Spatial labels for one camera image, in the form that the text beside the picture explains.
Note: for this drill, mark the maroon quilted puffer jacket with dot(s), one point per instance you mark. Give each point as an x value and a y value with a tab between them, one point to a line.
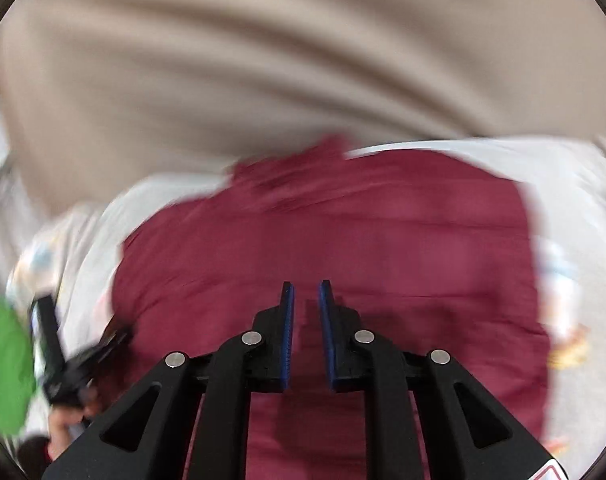
333	220

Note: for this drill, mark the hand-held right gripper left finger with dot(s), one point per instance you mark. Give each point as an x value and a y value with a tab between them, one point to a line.
287	340

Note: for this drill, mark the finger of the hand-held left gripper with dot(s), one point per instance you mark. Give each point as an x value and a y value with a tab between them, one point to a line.
108	342

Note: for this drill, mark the green object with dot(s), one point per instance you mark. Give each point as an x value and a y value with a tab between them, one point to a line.
5	370

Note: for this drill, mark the person's left hand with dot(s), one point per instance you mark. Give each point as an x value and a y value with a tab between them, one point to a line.
68	425

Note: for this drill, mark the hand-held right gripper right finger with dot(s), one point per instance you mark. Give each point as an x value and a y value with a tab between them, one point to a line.
326	340

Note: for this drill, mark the grey floral blanket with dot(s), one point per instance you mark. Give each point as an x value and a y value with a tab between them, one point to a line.
558	185

